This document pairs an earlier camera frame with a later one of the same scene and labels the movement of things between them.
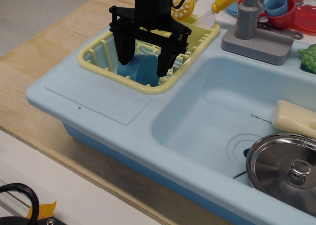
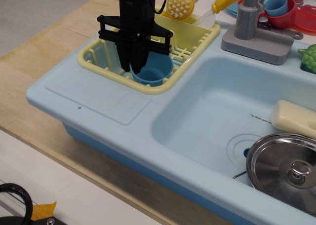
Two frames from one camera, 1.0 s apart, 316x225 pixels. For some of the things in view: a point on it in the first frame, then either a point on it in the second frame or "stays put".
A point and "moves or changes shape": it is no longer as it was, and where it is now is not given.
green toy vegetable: (308, 58) stays put
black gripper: (151, 18) to (136, 23)
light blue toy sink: (196, 138) stays put
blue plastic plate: (232, 9) stays put
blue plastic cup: (142, 68) moves or changes shape
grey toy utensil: (267, 26) stays put
